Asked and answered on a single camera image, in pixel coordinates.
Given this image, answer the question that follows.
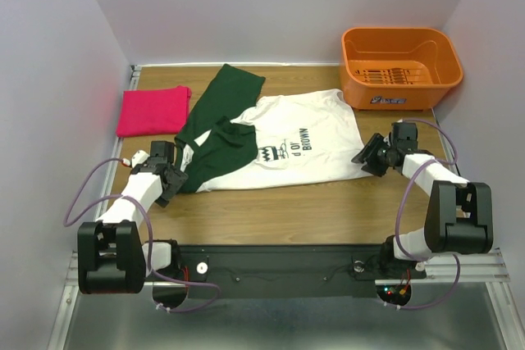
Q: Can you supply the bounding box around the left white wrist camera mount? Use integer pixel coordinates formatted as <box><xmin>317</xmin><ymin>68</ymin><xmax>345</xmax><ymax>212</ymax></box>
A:
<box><xmin>121</xmin><ymin>150</ymin><xmax>149</xmax><ymax>168</ymax></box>

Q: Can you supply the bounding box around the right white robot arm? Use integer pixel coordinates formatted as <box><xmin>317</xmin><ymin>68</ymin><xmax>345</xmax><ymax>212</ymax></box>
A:
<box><xmin>352</xmin><ymin>118</ymin><xmax>494</xmax><ymax>276</ymax></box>

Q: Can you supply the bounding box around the white green-sleeved t-shirt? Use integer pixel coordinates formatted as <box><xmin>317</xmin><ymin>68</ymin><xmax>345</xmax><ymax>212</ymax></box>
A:
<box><xmin>175</xmin><ymin>64</ymin><xmax>366</xmax><ymax>193</ymax></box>

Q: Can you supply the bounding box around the aluminium table frame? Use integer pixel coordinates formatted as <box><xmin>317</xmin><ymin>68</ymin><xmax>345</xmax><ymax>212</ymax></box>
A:
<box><xmin>47</xmin><ymin>63</ymin><xmax>514</xmax><ymax>350</ymax></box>

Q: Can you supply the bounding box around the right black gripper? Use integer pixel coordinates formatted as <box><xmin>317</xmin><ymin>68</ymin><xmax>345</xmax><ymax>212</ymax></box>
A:
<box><xmin>350</xmin><ymin>132</ymin><xmax>397</xmax><ymax>176</ymax></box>

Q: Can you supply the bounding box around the orange plastic basket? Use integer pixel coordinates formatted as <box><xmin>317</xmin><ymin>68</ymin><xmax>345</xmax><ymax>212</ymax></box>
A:
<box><xmin>340</xmin><ymin>27</ymin><xmax>463</xmax><ymax>111</ymax></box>

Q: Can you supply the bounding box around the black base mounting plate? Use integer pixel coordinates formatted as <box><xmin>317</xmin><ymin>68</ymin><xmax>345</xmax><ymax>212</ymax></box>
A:
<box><xmin>147</xmin><ymin>243</ymin><xmax>427</xmax><ymax>301</ymax></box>

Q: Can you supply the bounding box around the folded pink t-shirt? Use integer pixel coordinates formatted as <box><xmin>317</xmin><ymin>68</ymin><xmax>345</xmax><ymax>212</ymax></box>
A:
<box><xmin>116</xmin><ymin>85</ymin><xmax>192</xmax><ymax>138</ymax></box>

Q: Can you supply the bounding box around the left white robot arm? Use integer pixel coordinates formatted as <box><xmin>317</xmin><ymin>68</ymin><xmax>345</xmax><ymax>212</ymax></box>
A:
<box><xmin>77</xmin><ymin>141</ymin><xmax>188</xmax><ymax>294</ymax></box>

